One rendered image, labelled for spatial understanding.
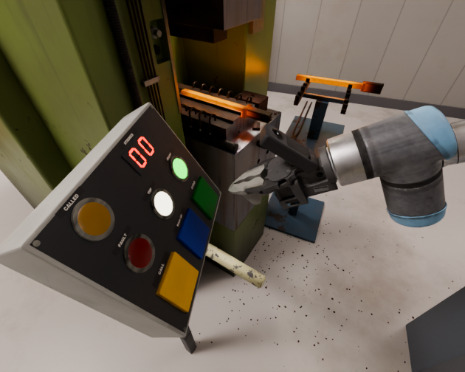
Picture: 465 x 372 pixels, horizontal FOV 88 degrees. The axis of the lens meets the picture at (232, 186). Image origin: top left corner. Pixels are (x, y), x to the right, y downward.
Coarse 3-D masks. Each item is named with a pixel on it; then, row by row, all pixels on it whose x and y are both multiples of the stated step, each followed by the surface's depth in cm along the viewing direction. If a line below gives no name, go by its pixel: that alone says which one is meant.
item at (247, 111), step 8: (192, 96) 98; (200, 96) 96; (208, 96) 96; (224, 104) 91; (232, 104) 91; (240, 104) 91; (248, 104) 89; (248, 112) 88; (256, 112) 85; (264, 112) 85; (264, 120) 86
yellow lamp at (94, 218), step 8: (80, 208) 30; (88, 208) 31; (96, 208) 32; (104, 208) 33; (80, 216) 30; (88, 216) 31; (96, 216) 32; (104, 216) 33; (80, 224) 30; (88, 224) 30; (96, 224) 31; (104, 224) 32; (88, 232) 30; (96, 232) 31
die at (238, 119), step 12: (180, 84) 109; (180, 96) 100; (216, 96) 100; (204, 108) 92; (216, 108) 92; (228, 108) 90; (192, 120) 90; (204, 120) 87; (216, 120) 87; (228, 120) 86; (240, 120) 89; (252, 120) 98; (216, 132) 87; (228, 132) 85; (240, 132) 93
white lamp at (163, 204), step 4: (160, 192) 43; (164, 192) 44; (156, 196) 42; (160, 196) 43; (164, 196) 44; (168, 196) 45; (156, 200) 42; (160, 200) 43; (164, 200) 44; (168, 200) 45; (156, 204) 42; (160, 204) 42; (164, 204) 43; (168, 204) 44; (172, 204) 45; (156, 208) 42; (160, 208) 42; (164, 208) 43; (168, 208) 44; (172, 208) 45; (160, 212) 42; (164, 212) 43; (168, 212) 44
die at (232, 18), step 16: (176, 0) 65; (192, 0) 63; (208, 0) 61; (224, 0) 59; (240, 0) 64; (256, 0) 70; (176, 16) 68; (192, 16) 66; (208, 16) 63; (224, 16) 61; (240, 16) 66; (256, 16) 73
